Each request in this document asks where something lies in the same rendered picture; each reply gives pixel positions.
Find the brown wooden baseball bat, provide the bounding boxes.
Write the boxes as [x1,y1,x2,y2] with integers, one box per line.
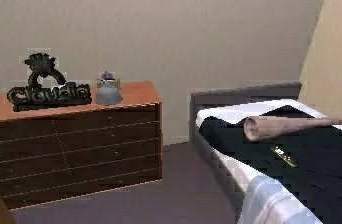
[243,115,342,142]

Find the pale blue striped cloth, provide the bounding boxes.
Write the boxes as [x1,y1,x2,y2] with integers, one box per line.
[237,174,323,224]

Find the grey bed with dark blanket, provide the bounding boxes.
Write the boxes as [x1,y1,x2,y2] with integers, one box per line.
[189,81,342,224]

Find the grey bell-shaped vase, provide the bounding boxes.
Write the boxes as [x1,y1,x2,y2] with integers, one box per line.
[95,70,124,106]

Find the black remote control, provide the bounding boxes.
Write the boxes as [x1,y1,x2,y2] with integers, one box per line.
[271,145,298,168]

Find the brown wooden chest of drawers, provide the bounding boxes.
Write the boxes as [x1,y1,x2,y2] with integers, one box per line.
[0,80,164,212]

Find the dark lettered statue ornament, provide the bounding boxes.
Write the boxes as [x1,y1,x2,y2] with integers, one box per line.
[6,52,93,113]

